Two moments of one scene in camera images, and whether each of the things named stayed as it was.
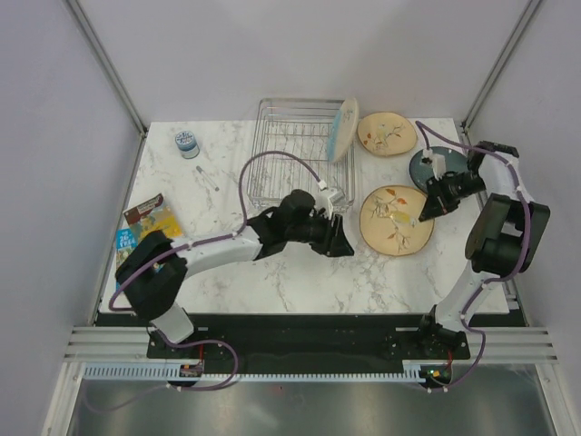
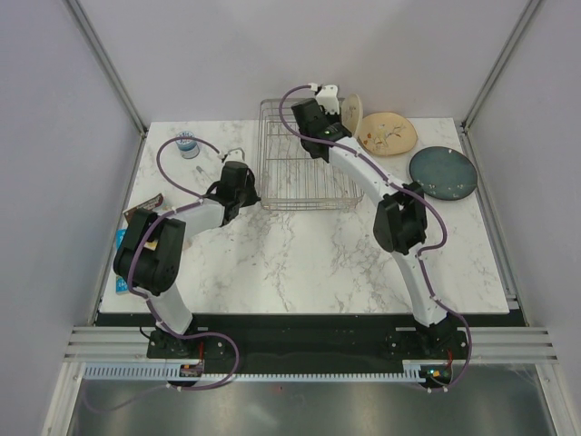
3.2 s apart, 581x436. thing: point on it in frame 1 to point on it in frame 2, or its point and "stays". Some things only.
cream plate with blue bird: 387,133 stays
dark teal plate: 422,173 stays
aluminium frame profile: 108,66 stays
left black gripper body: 319,229 to 248,195
